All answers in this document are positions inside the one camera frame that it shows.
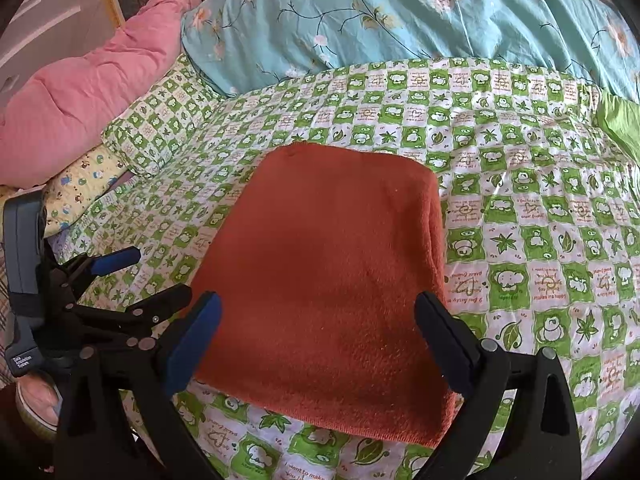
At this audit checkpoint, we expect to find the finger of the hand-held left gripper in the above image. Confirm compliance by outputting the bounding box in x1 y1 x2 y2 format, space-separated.
70 285 194 352
62 246 142 292

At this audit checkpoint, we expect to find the teal floral quilt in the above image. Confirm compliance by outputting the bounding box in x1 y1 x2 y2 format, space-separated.
181 0 640 103

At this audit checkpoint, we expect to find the pink quilted pillow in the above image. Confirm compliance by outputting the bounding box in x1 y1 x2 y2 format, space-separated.
0 0 205 187

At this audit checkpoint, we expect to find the green white checked pillow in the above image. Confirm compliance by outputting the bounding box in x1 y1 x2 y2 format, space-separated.
101 55 221 178

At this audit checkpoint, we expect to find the plaid cloth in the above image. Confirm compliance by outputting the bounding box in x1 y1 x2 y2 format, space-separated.
0 275 13 346

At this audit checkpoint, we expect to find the rust orange printed sweater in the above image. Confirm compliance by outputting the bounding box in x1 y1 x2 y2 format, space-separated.
190 142 463 448

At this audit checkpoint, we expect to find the person's foot in slipper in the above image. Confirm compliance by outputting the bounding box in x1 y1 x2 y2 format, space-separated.
14 370 63 433

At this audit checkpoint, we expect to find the green white checked bed sheet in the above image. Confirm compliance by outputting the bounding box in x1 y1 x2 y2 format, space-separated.
50 55 640 480

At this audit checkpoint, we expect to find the yellow printed pillow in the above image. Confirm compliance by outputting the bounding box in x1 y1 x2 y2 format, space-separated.
42 145 128 238

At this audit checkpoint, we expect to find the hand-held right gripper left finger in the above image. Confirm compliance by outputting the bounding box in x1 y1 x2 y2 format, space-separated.
52 291 223 480

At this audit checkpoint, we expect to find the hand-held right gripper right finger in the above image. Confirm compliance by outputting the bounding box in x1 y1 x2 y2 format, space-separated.
414 291 583 480

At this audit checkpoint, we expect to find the plain green cloth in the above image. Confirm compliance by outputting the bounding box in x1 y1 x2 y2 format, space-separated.
596 89 640 166

